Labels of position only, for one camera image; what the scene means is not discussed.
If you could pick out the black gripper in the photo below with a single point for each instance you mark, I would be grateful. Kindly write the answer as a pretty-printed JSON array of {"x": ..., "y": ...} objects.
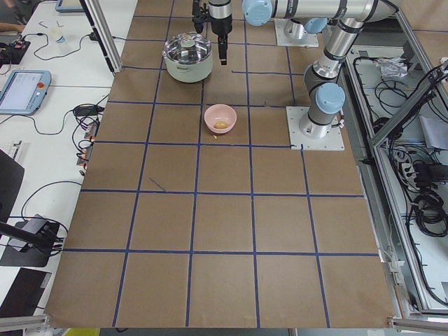
[{"x": 220, "y": 26}]

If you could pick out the glass pot lid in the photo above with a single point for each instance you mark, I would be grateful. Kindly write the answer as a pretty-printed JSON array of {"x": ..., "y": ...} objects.
[{"x": 187, "y": 48}]

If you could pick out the beige egg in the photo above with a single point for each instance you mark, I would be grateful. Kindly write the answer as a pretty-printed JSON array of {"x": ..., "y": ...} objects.
[{"x": 221, "y": 125}]

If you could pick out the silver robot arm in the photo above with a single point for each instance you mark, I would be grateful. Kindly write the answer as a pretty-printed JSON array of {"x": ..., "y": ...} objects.
[
  {"x": 297, "y": 28},
  {"x": 326, "y": 96}
]

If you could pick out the pale green cooking pot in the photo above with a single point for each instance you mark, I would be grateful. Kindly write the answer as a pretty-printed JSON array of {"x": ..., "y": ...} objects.
[{"x": 191, "y": 73}]

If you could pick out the pink bowl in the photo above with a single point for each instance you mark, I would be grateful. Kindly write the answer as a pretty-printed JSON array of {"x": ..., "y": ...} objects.
[{"x": 219, "y": 112}]

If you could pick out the black power adapter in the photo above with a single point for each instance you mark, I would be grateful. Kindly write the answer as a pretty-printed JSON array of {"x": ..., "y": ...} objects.
[{"x": 87, "y": 110}]

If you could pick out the brown paper table mat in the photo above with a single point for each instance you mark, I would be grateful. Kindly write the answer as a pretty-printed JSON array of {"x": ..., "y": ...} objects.
[{"x": 178, "y": 226}]

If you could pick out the blue teach pendant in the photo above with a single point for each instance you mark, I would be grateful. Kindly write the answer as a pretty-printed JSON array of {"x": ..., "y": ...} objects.
[{"x": 24, "y": 92}]

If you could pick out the white keyboard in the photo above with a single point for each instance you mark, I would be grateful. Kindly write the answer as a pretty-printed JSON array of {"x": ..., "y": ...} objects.
[{"x": 12, "y": 148}]

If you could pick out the black monitor stand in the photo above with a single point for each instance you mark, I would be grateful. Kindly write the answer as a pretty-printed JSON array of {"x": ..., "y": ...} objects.
[{"x": 32, "y": 241}]

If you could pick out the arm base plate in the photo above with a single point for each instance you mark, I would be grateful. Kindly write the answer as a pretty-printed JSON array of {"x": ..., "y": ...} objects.
[
  {"x": 309, "y": 40},
  {"x": 306, "y": 136}
]

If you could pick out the aluminium frame post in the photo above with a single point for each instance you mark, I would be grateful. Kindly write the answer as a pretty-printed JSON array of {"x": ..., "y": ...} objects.
[{"x": 100, "y": 28}]

